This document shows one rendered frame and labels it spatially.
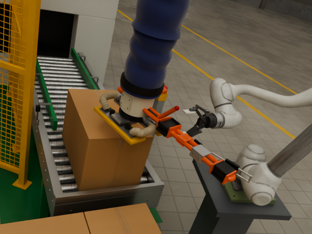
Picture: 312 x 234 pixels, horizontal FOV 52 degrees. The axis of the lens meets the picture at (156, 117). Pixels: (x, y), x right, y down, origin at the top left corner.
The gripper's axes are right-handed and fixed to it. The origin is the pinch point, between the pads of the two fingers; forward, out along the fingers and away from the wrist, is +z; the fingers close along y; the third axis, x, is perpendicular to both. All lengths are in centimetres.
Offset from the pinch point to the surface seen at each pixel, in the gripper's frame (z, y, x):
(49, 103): 29, 57, 120
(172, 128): 9.4, -1.1, -5.5
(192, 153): 7.3, 2.1, -21.0
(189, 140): 4.3, 0.8, -13.6
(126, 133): 23.6, 11.4, 11.0
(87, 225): 37, 68, 5
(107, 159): 21, 42, 27
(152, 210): -44, 121, 44
